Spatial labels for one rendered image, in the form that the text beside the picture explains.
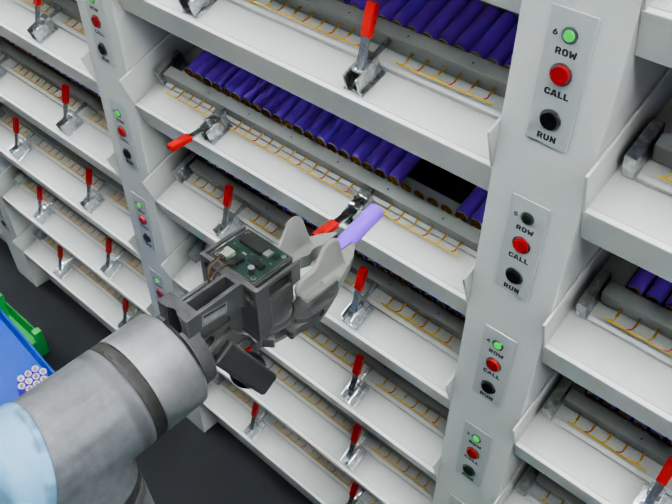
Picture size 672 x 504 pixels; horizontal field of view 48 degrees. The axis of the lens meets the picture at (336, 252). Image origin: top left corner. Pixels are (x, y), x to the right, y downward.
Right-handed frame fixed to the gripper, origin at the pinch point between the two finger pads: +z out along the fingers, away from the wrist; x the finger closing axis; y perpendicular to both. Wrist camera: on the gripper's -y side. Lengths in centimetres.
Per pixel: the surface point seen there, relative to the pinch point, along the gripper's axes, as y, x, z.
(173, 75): -6, 47, 17
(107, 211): -47, 75, 15
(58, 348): -99, 98, 5
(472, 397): -25.2, -12.3, 12.0
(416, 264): -9.6, -1.6, 12.5
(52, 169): -47, 95, 16
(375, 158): -4.9, 11.3, 20.2
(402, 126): 8.5, 1.5, 11.7
